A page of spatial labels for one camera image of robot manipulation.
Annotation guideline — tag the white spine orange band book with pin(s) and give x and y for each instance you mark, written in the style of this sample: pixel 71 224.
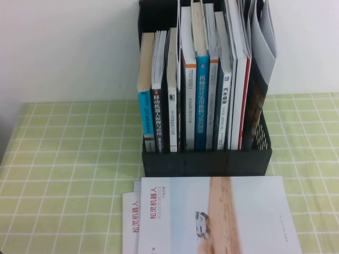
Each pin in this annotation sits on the white spine orange band book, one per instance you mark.
pixel 191 105

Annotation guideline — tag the green checked tablecloth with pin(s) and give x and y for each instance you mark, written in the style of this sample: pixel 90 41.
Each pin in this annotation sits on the green checked tablecloth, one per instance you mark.
pixel 66 158

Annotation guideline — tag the brochure with grey red edge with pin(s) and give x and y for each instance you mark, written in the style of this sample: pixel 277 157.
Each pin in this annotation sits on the brochure with grey red edge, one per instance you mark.
pixel 137 186

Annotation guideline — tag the white spine car suspension book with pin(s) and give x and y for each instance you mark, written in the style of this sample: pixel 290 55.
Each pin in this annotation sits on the white spine car suspension book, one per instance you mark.
pixel 225 111

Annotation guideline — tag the black spine robotics book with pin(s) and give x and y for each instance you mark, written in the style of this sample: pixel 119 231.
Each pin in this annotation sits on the black spine robotics book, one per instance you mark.
pixel 157 119

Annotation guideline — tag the blue spine mechanical design book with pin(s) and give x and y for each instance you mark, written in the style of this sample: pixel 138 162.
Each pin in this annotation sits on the blue spine mechanical design book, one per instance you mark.
pixel 202 105

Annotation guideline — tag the white desert cover robot brochure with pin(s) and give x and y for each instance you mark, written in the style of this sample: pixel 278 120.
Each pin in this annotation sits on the white desert cover robot brochure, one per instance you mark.
pixel 238 211
pixel 129 225

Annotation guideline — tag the thin white spine book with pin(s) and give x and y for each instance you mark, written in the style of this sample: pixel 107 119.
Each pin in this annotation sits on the thin white spine book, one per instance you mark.
pixel 172 119

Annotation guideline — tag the white brochure with red edge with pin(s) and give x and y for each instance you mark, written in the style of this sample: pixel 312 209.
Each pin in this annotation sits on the white brochure with red edge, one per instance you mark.
pixel 239 92

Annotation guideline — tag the grey brochure with dark cover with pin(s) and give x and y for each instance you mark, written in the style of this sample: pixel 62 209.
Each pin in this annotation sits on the grey brochure with dark cover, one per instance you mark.
pixel 265 39

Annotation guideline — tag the cyan spine book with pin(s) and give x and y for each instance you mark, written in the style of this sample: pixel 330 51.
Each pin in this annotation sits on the cyan spine book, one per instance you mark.
pixel 145 113

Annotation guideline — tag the black plastic book holder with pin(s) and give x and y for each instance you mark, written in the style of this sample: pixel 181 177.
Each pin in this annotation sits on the black plastic book holder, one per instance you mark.
pixel 206 164

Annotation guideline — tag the grey spine orange band book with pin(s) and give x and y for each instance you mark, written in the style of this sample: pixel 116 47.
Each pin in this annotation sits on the grey spine orange band book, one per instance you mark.
pixel 211 111

